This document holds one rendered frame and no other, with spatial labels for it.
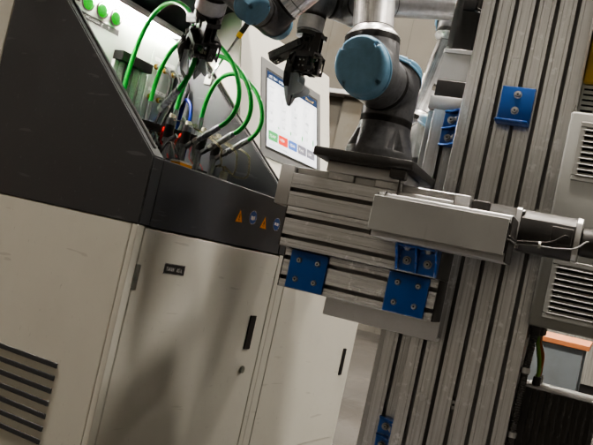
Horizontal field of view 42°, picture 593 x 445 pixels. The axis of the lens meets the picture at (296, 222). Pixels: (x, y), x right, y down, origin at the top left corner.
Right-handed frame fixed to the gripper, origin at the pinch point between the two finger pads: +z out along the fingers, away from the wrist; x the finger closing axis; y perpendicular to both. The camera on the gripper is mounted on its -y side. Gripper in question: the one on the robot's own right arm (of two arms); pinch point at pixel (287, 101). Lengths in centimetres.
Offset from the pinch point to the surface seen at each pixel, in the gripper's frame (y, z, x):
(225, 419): -3, 92, 10
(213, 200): -2.9, 32.6, -19.8
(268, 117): -31, -3, 42
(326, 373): -3, 81, 73
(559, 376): 51, 73, 245
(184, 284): -3, 55, -24
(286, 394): -3, 87, 45
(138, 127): -10, 21, -47
